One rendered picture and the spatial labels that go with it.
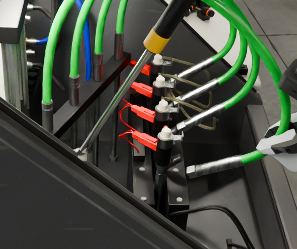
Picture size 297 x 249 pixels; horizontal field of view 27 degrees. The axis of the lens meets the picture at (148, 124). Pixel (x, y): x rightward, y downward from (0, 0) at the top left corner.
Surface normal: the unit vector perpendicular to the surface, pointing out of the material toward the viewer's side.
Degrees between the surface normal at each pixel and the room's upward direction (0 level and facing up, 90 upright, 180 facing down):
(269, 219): 90
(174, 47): 90
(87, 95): 0
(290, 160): 101
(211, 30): 0
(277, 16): 0
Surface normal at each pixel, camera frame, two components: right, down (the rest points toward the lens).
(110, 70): 0.07, -0.79
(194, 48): 0.04, 0.61
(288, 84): -0.57, 0.61
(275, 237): -1.00, -0.03
